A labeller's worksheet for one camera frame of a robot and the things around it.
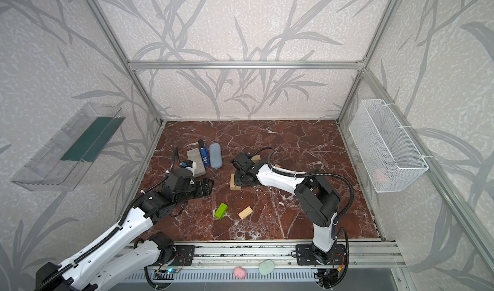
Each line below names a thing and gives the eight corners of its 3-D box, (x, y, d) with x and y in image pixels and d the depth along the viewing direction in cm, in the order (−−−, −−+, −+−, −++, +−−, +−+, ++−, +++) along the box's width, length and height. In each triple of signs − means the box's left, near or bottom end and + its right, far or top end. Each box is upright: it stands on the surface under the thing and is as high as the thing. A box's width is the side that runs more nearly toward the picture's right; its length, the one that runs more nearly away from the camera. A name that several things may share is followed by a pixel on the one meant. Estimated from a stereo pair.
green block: (215, 216, 85) (214, 214, 83) (222, 204, 89) (221, 201, 87) (222, 220, 84) (221, 218, 82) (229, 207, 88) (228, 205, 86)
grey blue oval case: (211, 170, 101) (210, 166, 98) (210, 147, 110) (208, 144, 107) (223, 167, 101) (222, 164, 99) (220, 146, 111) (219, 142, 108)
